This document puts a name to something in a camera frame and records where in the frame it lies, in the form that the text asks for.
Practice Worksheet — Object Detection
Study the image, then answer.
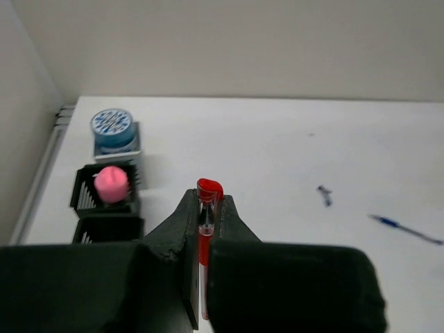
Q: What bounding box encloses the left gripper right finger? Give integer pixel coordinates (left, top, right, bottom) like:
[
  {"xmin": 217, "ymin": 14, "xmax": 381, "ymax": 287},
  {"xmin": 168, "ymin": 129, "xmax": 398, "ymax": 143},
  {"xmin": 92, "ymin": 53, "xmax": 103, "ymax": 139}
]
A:
[{"xmin": 210, "ymin": 195, "xmax": 387, "ymax": 332}]

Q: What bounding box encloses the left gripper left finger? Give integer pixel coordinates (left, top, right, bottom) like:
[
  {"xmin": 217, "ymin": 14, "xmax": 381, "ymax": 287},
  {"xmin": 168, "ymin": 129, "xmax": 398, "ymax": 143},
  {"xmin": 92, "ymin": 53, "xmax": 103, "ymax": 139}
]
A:
[{"xmin": 1, "ymin": 189, "xmax": 198, "ymax": 332}]

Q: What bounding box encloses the red pen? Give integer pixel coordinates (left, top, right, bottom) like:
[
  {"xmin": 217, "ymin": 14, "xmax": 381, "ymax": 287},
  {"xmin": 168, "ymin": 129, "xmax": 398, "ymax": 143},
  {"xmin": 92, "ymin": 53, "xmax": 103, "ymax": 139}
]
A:
[{"xmin": 198, "ymin": 200, "xmax": 217, "ymax": 320}]

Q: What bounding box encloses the red pen cap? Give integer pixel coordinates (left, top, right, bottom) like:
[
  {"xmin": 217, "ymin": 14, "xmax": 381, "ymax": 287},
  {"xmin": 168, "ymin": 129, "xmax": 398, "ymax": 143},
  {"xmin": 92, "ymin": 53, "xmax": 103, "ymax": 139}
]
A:
[{"xmin": 197, "ymin": 178, "xmax": 223, "ymax": 227}]

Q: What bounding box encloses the pink capped marker tube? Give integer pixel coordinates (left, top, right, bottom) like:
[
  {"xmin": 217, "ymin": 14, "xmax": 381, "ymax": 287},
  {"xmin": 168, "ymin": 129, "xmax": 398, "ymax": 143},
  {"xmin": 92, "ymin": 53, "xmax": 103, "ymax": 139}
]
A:
[{"xmin": 94, "ymin": 166, "xmax": 130, "ymax": 204}]

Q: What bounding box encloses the blue pen cap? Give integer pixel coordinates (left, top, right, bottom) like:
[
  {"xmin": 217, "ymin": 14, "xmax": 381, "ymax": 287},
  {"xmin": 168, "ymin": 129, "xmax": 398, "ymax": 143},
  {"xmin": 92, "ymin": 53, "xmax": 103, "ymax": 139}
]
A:
[{"xmin": 317, "ymin": 185, "xmax": 332, "ymax": 207}]

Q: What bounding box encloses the blue slime jar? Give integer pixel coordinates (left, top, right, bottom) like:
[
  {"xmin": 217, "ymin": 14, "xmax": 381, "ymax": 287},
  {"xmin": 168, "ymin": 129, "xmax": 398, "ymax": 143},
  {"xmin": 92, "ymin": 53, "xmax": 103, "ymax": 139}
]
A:
[{"xmin": 90, "ymin": 108, "xmax": 135, "ymax": 148}]

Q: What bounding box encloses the black mesh container front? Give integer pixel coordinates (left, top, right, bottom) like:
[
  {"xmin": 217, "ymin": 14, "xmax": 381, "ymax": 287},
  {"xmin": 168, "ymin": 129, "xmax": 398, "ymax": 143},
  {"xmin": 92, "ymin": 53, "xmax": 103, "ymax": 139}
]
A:
[{"xmin": 72, "ymin": 214, "xmax": 144, "ymax": 244}]

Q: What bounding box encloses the black mesh container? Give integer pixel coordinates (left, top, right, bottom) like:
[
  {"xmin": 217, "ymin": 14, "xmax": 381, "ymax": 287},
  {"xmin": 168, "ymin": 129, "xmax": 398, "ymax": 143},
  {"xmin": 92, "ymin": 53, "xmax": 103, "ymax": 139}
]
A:
[
  {"xmin": 70, "ymin": 162, "xmax": 140, "ymax": 218},
  {"xmin": 72, "ymin": 214, "xmax": 144, "ymax": 244}
]

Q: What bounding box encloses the black mesh container rear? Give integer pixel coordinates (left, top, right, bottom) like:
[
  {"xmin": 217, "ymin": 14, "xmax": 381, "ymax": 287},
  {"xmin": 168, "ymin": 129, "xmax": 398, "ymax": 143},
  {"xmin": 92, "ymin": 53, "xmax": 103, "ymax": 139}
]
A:
[{"xmin": 70, "ymin": 162, "xmax": 140, "ymax": 218}]

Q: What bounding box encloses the silver mesh container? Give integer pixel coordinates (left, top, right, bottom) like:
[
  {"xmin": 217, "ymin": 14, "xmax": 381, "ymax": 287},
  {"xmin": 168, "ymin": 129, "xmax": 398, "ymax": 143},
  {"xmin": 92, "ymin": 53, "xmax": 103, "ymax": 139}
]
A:
[{"xmin": 93, "ymin": 121, "xmax": 143, "ymax": 164}]

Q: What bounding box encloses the blue pen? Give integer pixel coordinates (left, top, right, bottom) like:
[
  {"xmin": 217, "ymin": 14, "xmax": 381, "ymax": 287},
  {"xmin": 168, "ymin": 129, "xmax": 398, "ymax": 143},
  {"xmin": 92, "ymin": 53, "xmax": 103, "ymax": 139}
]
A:
[{"xmin": 368, "ymin": 214, "xmax": 443, "ymax": 246}]

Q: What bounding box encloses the aluminium frame rail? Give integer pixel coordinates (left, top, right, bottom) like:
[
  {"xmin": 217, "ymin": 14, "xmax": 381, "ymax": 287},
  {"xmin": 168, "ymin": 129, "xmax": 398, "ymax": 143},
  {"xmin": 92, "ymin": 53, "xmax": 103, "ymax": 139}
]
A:
[{"xmin": 8, "ymin": 105, "xmax": 76, "ymax": 246}]

